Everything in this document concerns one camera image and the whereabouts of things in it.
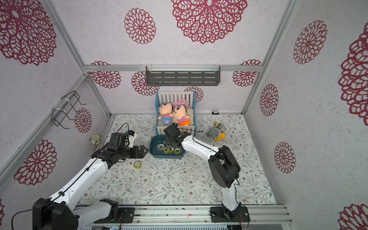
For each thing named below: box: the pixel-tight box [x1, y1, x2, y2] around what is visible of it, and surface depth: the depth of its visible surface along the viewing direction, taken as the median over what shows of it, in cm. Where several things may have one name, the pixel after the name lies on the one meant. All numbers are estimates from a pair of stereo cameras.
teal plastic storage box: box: [149, 134, 186, 159], surface depth 99 cm
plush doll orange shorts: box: [172, 104, 191, 127], surface depth 105 cm
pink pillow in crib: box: [171, 98, 191, 109], surface depth 115 cm
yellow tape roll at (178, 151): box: [174, 147, 182, 155], surface depth 99 cm
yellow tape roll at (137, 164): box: [133, 160, 142, 170], surface depth 94 cm
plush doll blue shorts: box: [157, 102, 174, 126], surface depth 108 cm
